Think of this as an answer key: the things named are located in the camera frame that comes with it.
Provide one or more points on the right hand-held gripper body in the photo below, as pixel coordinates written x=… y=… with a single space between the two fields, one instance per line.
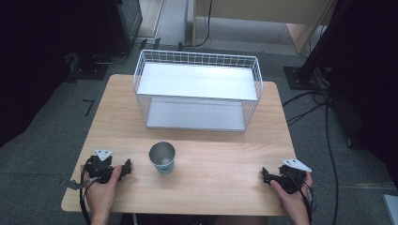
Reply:
x=292 y=176

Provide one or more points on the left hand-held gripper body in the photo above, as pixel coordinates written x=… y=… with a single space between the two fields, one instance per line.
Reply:
x=99 y=165

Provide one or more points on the metal cup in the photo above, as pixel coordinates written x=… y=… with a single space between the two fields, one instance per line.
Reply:
x=162 y=160

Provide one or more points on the person's right hand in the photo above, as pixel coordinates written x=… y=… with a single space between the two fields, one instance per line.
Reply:
x=293 y=198

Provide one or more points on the person's left hand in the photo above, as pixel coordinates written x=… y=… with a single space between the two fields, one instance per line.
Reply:
x=100 y=191

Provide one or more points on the dark cabinet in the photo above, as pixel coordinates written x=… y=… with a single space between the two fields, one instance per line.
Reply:
x=125 y=22

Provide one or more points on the black metal stand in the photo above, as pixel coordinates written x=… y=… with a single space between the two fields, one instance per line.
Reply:
x=325 y=34

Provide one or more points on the beige wooden furniture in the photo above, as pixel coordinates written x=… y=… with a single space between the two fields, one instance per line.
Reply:
x=266 y=18

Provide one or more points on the black stand base plate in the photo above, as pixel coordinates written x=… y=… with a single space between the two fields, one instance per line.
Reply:
x=87 y=69
x=299 y=78

